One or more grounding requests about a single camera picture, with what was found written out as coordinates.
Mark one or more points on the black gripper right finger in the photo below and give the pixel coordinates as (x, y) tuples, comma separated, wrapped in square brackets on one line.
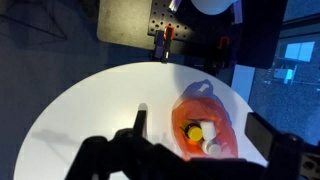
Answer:
[(277, 148)]

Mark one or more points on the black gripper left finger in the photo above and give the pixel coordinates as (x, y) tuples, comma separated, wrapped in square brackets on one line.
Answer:
[(140, 124)]

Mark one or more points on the yellow and brown bottle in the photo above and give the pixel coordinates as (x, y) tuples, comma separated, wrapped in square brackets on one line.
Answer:
[(192, 131)]

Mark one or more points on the red plastic bag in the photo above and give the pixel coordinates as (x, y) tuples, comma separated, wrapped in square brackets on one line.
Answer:
[(196, 110)]

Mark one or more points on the white bottle in bag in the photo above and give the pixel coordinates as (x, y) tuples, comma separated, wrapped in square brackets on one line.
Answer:
[(208, 130), (211, 148)]

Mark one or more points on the orange black clamp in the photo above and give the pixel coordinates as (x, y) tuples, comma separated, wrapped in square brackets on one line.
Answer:
[(221, 55), (163, 39)]

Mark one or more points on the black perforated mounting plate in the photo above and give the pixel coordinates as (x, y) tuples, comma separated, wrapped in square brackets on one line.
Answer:
[(190, 25)]

